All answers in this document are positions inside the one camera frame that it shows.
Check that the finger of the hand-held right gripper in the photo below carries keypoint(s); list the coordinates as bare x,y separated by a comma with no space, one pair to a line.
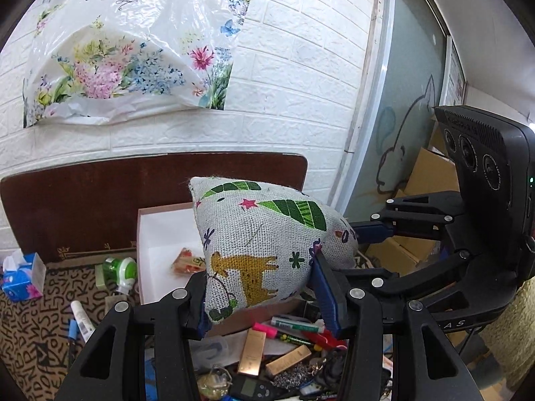
418,280
418,213

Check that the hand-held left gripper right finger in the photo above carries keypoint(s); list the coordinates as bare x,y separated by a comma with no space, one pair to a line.
326,296

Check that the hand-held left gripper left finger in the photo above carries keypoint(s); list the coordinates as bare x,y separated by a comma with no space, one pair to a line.
196,300

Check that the pink-rimmed white box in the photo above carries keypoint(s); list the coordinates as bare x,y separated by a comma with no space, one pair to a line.
163,234

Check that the printed burlap pouch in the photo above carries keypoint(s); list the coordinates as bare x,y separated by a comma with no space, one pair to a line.
259,234

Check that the flat cardboard box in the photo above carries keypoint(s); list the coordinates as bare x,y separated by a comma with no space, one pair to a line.
397,250

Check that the triangular snack packet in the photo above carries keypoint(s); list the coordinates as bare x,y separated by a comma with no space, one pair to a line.
186,263

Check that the green white marker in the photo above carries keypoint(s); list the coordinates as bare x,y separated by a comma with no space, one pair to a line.
296,324

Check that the large cardboard box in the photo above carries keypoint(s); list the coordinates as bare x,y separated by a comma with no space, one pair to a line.
434,175

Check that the red marker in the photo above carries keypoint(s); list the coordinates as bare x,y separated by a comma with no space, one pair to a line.
322,340

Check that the clear plastic package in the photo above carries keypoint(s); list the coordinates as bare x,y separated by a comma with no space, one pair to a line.
217,353

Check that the pink highlighter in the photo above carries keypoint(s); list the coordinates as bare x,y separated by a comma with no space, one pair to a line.
267,329

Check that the black key fob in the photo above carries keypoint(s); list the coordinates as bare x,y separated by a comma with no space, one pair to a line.
332,367

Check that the gold cosmetic box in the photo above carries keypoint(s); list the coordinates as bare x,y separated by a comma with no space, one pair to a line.
253,351
288,361

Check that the green white plug-in device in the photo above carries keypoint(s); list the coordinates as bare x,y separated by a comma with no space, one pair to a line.
119,269

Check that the black digital device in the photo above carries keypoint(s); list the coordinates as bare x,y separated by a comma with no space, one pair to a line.
255,390

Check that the white tube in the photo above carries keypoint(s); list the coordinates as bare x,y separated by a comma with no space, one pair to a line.
81,317

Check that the blue pen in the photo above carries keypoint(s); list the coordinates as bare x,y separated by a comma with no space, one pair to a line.
72,334

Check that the brown wooden board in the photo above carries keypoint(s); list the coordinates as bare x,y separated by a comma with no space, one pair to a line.
104,200

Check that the frosted glass door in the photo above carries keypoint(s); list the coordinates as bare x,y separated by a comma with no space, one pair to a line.
409,71

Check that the letter-patterned tan blanket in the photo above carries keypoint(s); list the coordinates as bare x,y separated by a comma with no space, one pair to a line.
37,334

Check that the blue tissue pack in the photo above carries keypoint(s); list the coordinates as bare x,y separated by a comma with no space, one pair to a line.
21,277

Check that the floral plastic bag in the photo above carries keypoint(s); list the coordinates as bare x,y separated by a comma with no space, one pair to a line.
125,29

